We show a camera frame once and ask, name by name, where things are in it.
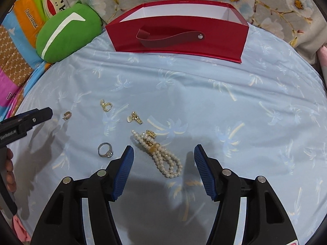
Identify colourful cartoon blanket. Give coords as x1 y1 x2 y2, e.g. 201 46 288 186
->
1 0 65 119

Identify green plush pillow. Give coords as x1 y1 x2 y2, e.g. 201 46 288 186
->
36 3 103 63

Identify gold charm ring earring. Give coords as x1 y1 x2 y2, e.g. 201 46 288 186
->
100 99 113 112

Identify small gold pearl earring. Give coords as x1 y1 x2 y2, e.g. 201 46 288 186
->
126 111 143 125

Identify pearl bead bracelet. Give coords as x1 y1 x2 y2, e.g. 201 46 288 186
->
131 129 184 179

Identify light blue palm bedsheet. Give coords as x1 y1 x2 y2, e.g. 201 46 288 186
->
11 27 326 244

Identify person left hand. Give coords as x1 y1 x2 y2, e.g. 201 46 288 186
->
5 148 17 193

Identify silver stone ring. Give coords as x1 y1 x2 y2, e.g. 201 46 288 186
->
97 141 114 158

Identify pink flamingo pillow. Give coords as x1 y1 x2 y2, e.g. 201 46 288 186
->
317 45 327 78

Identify red gift box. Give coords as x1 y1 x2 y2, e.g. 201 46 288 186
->
106 0 249 63

